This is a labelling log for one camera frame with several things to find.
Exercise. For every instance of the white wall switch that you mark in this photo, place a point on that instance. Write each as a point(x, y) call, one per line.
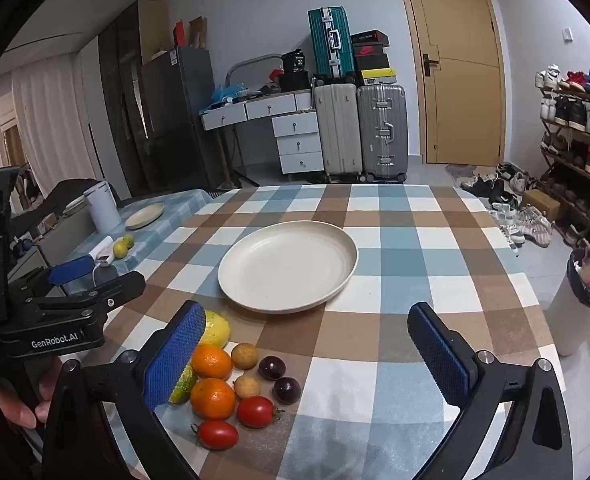
point(568, 34)

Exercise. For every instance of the teal suitcase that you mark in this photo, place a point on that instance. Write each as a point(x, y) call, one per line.
point(331, 42)

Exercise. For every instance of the beige suitcase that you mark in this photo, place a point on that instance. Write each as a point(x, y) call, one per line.
point(339, 130)

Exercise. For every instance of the small cream plate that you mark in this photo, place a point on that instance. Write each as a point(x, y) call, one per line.
point(145, 216)

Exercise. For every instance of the white curtain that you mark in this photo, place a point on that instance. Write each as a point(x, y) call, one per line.
point(50, 125)

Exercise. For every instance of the dark purple passion fruit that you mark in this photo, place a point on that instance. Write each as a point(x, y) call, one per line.
point(271, 367)
point(287, 390)

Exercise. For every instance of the cardboard box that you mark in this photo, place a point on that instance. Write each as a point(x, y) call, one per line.
point(541, 205)

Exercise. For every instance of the rows of assorted shoes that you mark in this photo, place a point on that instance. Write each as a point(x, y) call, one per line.
point(580, 110)

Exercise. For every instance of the green lime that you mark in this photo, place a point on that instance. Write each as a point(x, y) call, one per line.
point(120, 250)
point(129, 241)

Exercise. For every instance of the blue plastic bag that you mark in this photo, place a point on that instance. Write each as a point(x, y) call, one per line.
point(227, 94)

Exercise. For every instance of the bumpy yellow-green fruit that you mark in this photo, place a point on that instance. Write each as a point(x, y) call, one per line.
point(185, 386)

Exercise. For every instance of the black red striped shoebox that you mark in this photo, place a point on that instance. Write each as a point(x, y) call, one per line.
point(370, 38)

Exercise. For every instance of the white desk with drawers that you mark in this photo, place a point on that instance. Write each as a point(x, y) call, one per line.
point(255, 107)

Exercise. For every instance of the black box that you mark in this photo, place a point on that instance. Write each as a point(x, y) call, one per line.
point(295, 70)

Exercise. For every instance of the brown longan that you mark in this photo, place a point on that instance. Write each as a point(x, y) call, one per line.
point(247, 387)
point(245, 356)

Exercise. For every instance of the white power bank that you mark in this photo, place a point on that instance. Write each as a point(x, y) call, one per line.
point(102, 251)

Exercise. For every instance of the red tomato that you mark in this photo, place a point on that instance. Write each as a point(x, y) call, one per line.
point(256, 411)
point(217, 435)

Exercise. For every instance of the dark brown wardrobe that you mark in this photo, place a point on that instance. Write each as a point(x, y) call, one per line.
point(125, 85)

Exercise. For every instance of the white trash bin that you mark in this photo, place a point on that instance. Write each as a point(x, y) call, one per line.
point(570, 315)

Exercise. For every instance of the light blue checked tablecloth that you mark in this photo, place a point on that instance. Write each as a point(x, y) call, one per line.
point(180, 217)

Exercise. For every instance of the orange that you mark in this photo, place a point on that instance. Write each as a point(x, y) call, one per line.
point(212, 399)
point(212, 362)

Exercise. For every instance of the wooden shoe rack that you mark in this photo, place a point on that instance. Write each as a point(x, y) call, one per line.
point(565, 160)

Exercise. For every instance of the white drawer cabinet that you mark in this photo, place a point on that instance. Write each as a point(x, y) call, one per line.
point(299, 145)

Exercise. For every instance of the white cylindrical canister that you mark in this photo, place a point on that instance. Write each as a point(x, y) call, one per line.
point(102, 207)

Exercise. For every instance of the grey suitcase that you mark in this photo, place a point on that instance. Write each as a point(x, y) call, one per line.
point(382, 132)

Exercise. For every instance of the wooden door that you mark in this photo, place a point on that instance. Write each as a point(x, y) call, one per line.
point(455, 85)

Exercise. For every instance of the brown paper bag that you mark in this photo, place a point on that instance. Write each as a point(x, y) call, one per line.
point(198, 32)

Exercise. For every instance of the grey metal frame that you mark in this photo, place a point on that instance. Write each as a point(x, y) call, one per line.
point(240, 66)

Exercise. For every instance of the large cream plate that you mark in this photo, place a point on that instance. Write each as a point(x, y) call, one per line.
point(285, 265)

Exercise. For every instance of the pile of sneakers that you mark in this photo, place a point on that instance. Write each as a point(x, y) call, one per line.
point(510, 200)

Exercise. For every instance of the smooth yellow fruit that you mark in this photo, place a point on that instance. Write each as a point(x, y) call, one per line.
point(217, 330)

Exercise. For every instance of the plain black shoebox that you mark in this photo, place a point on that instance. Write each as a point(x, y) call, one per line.
point(372, 63)

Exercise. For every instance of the dark grey fridge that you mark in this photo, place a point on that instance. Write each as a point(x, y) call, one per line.
point(180, 120)

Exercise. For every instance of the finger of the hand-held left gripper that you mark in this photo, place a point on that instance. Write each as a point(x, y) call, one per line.
point(115, 292)
point(72, 270)

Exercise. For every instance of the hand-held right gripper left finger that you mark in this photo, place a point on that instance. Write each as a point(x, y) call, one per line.
point(172, 360)

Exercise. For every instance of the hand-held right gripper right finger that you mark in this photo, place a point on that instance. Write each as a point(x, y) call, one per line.
point(440, 355)

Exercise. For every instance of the yellow black shoebox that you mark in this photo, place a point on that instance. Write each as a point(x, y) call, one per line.
point(376, 78)

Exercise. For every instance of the person's left hand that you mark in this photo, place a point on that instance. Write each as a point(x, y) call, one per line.
point(22, 407)

